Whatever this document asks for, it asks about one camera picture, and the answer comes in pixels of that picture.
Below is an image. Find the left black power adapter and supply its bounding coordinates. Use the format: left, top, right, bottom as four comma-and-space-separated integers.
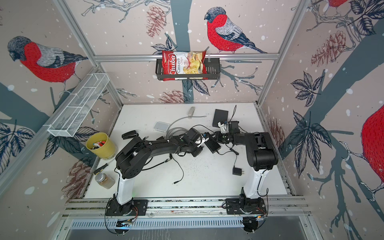
169, 154, 185, 185

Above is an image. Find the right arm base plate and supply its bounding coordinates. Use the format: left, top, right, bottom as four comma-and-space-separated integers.
223, 198, 267, 215

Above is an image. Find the red chips bag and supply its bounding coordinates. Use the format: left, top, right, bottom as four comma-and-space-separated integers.
162, 51, 207, 75

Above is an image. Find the glass jar with lid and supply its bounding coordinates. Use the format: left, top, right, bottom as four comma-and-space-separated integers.
95, 173, 115, 189

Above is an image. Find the black handled screwdriver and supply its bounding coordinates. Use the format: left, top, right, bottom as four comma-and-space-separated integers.
93, 161, 114, 176

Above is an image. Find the white mesh wall shelf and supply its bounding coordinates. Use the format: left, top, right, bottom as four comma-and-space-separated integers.
48, 73, 110, 137

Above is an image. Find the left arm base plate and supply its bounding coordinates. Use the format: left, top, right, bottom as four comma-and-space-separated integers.
105, 198, 149, 217

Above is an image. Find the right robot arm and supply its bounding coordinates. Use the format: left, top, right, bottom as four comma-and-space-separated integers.
214, 121, 279, 215

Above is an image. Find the white small network switch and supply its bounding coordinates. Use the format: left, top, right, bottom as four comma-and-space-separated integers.
154, 122, 171, 133

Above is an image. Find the grey USB adapter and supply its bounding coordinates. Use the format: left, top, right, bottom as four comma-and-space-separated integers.
188, 107, 195, 118

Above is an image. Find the black power adapter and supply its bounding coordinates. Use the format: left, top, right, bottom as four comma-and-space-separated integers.
229, 148, 243, 176
169, 154, 185, 185

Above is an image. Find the yellow cup with markers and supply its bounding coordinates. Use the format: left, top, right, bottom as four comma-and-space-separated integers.
86, 133, 118, 160

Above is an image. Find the ribbed black network switch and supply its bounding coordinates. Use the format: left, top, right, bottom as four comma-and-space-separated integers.
205, 138, 221, 154

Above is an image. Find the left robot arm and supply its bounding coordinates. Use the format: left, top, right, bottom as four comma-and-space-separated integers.
113, 128, 203, 208

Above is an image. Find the black stapler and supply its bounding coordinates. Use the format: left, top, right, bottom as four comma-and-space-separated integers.
122, 130, 139, 140

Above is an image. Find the right black power adapter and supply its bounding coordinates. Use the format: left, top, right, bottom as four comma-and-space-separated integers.
229, 148, 243, 176

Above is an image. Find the black wire wall basket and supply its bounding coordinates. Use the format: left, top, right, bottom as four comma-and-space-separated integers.
155, 58, 221, 81

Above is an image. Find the grey coiled ethernet cable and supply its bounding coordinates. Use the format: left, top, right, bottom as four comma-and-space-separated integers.
165, 115, 207, 139

